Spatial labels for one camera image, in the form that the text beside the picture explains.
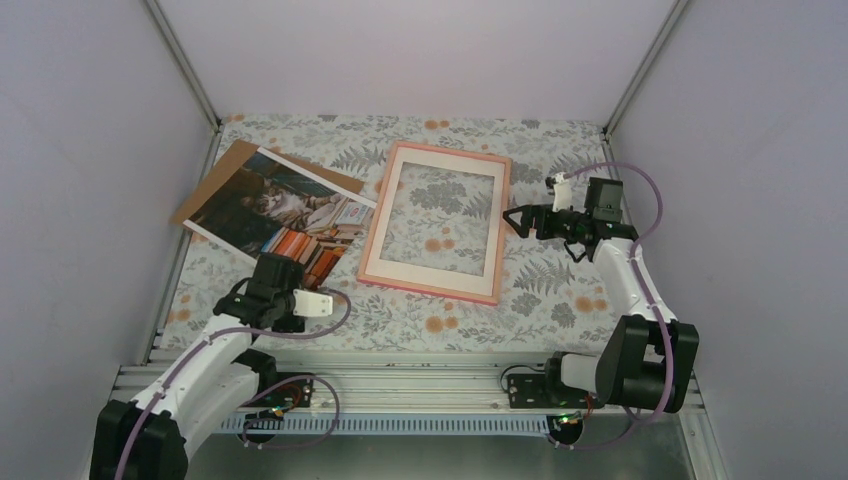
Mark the clear acrylic sheet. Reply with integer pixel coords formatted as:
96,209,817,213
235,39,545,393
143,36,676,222
380,163,494,277

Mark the cream white mat board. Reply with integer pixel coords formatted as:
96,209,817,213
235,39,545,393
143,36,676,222
362,145,508,301

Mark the orange pink wooden frame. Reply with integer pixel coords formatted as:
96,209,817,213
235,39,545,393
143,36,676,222
355,140,513,307

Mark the brown cardboard backing board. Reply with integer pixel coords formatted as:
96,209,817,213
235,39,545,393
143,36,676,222
170,139,365,225

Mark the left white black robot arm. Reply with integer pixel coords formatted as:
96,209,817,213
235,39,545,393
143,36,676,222
88,253,310,479

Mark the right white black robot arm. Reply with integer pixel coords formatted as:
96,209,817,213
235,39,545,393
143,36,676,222
502,174,700,413

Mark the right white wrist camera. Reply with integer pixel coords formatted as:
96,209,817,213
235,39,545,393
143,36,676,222
545,172,573,213

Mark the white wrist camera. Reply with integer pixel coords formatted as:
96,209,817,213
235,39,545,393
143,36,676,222
292,289,334,318
545,172,573,213

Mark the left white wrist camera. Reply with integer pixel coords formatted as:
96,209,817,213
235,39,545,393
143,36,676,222
292,289,334,318

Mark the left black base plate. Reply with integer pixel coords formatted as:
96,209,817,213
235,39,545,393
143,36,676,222
240,372,315,409

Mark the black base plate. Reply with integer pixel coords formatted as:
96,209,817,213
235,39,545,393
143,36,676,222
506,373,598,410
240,372,315,409

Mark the aluminium rail base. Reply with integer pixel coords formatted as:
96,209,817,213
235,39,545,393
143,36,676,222
79,351,730,480

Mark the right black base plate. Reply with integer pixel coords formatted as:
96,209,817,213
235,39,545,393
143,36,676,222
506,373,598,410

